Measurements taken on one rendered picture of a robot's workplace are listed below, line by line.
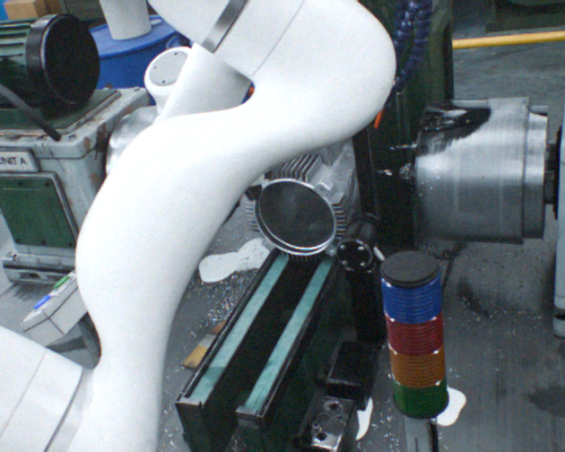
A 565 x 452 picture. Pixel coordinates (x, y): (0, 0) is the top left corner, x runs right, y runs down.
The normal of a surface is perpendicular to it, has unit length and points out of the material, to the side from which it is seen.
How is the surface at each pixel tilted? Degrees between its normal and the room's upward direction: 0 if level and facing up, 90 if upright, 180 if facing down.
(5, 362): 43
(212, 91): 85
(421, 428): 90
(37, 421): 55
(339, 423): 0
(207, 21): 103
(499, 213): 96
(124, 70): 90
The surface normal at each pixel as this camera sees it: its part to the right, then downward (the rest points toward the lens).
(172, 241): 0.43, 0.31
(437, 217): -0.33, 0.66
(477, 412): -0.18, -0.84
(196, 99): 0.07, 0.39
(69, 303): 0.72, -0.36
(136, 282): 0.28, 0.15
